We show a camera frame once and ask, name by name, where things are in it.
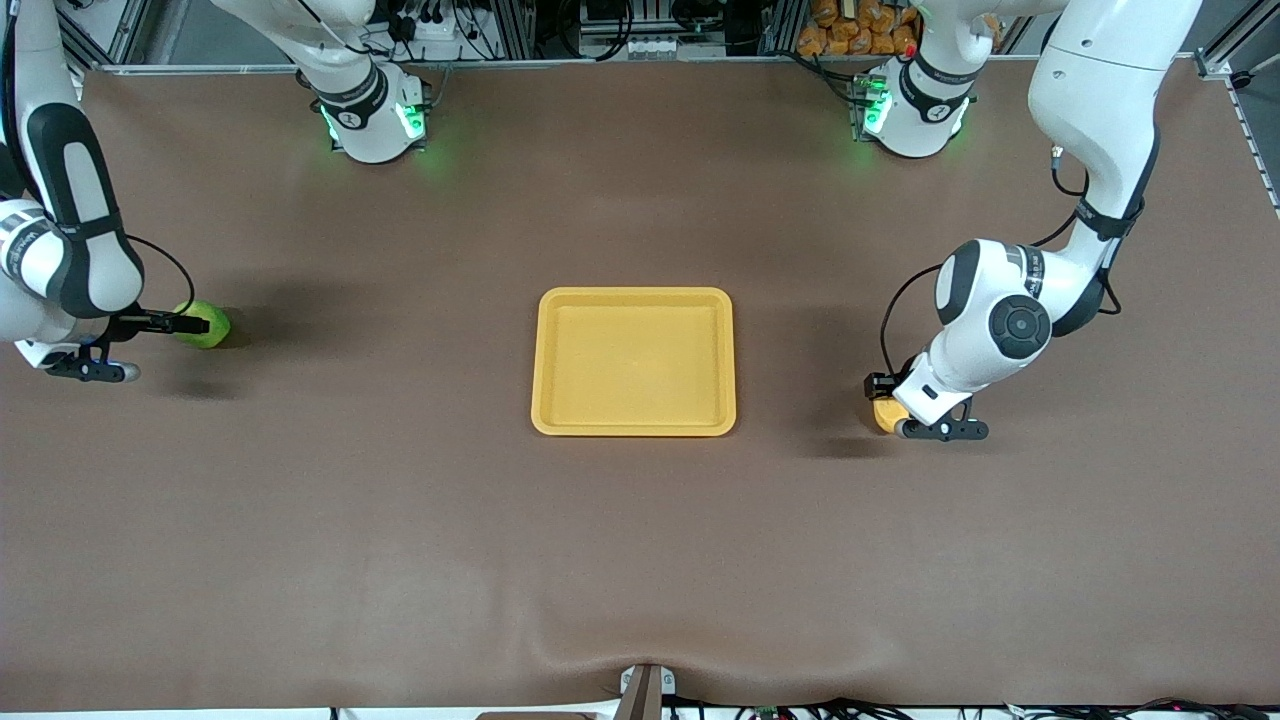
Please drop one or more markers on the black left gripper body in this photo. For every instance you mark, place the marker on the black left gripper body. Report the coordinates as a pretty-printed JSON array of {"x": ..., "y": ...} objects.
[{"x": 884, "y": 386}]

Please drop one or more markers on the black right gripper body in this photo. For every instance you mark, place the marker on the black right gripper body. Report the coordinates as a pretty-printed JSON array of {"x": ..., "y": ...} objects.
[{"x": 133, "y": 323}]

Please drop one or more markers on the green apple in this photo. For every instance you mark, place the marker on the green apple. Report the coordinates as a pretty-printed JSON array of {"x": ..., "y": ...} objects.
[{"x": 205, "y": 341}]

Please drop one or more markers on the yellow potato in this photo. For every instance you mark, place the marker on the yellow potato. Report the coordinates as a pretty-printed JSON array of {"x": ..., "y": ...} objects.
[{"x": 885, "y": 416}]

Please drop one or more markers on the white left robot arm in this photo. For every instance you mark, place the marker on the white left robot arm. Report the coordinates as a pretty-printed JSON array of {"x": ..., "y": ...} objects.
[{"x": 1100, "y": 80}]

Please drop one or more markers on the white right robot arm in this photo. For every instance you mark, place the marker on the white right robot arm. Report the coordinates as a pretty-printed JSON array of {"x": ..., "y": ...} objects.
[{"x": 350, "y": 100}]

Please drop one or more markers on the yellow plastic tray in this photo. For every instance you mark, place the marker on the yellow plastic tray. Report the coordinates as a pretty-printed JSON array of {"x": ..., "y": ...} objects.
[{"x": 633, "y": 362}]

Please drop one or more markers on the brown table mat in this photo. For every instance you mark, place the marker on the brown table mat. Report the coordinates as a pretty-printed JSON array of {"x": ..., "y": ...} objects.
[{"x": 640, "y": 550}]

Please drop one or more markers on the orange toy food pile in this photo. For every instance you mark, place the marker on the orange toy food pile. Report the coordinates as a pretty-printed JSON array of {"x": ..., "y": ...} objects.
[{"x": 850, "y": 28}]

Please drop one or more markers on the white power strip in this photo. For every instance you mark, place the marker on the white power strip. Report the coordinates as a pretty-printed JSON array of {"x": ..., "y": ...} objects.
[{"x": 435, "y": 27}]

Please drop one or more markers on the aluminium frame strut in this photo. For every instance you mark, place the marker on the aluminium frame strut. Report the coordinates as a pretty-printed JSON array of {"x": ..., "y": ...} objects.
[
  {"x": 85, "y": 45},
  {"x": 1245, "y": 25}
]

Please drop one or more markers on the aluminium table edge rail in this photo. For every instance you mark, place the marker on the aluminium table edge rail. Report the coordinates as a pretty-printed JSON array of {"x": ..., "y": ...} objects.
[{"x": 620, "y": 62}]

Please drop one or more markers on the white perforated edge rail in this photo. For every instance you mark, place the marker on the white perforated edge rail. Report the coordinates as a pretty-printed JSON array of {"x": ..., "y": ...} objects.
[{"x": 1255, "y": 140}]

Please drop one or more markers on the metal corner bracket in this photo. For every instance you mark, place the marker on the metal corner bracket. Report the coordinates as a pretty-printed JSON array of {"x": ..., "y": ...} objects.
[{"x": 1215, "y": 62}]

